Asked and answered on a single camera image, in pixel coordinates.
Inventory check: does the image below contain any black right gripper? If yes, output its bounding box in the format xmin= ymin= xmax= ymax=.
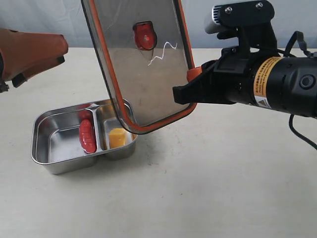
xmin=172 ymin=46 xmax=258 ymax=104

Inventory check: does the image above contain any transparent lid with orange valve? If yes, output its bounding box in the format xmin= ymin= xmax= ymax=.
xmin=81 ymin=0 xmax=196 ymax=134

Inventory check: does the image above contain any yellow cheese block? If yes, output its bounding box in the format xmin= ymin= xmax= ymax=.
xmin=108 ymin=128 xmax=126 ymax=149

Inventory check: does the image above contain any red sausage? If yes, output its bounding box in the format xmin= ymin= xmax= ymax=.
xmin=79 ymin=119 xmax=97 ymax=154

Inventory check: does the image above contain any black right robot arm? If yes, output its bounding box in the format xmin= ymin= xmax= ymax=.
xmin=173 ymin=47 xmax=317 ymax=118

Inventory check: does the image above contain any stainless steel lunch box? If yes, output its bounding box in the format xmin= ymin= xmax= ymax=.
xmin=32 ymin=99 xmax=138 ymax=175

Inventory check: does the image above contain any grey backdrop cloth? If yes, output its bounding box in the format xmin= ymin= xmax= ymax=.
xmin=0 ymin=0 xmax=317 ymax=49

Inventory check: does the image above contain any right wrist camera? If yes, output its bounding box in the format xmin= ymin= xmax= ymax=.
xmin=204 ymin=0 xmax=277 ymax=56

